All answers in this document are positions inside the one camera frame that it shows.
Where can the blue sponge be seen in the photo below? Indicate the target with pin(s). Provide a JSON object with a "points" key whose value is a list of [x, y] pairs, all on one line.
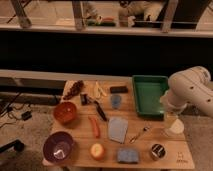
{"points": [[127, 155]]}

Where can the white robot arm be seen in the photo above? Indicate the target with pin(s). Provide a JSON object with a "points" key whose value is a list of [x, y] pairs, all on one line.
{"points": [[189, 85]]}

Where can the white plastic cup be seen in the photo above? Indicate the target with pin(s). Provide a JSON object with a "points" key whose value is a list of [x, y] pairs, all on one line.
{"points": [[176, 128]]}

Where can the black rectangular block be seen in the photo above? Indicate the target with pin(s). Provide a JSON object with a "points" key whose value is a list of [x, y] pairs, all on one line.
{"points": [[118, 89]]}

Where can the pale banana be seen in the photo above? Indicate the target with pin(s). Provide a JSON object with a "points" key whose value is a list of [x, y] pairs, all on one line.
{"points": [[98, 91]]}

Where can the small dark metal clip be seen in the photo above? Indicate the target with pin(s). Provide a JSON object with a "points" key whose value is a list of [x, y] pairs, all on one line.
{"points": [[85, 99]]}

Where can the wooden table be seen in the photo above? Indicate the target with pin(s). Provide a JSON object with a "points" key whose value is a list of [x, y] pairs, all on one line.
{"points": [[177, 157]]}

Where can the green plastic tray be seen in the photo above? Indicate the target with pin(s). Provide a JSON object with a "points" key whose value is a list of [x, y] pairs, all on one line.
{"points": [[147, 91]]}

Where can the light blue cloth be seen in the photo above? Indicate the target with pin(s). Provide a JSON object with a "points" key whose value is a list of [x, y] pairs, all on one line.
{"points": [[117, 129]]}

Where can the orange carrot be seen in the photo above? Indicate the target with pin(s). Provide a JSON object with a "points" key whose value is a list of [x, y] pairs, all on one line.
{"points": [[95, 127]]}

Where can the orange plastic bowl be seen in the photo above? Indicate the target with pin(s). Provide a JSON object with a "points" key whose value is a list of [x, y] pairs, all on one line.
{"points": [[65, 112]]}

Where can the metal spoon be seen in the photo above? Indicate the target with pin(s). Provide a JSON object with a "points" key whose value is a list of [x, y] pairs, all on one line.
{"points": [[142, 131]]}

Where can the red yellow apple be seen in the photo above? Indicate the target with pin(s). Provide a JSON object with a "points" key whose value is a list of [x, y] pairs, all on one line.
{"points": [[97, 151]]}

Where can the purple plastic bowl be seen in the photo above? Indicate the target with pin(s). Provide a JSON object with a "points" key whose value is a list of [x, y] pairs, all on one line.
{"points": [[58, 147]]}

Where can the small metal can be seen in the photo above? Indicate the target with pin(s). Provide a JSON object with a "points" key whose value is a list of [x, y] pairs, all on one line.
{"points": [[157, 151]]}

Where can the black power adapter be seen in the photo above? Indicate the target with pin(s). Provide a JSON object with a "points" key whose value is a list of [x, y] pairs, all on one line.
{"points": [[26, 115]]}

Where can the black cylindrical floor object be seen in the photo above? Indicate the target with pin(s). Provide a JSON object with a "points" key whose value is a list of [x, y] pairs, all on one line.
{"points": [[17, 145]]}

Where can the black handled knife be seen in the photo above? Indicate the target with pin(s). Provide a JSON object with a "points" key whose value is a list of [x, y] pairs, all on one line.
{"points": [[100, 111]]}

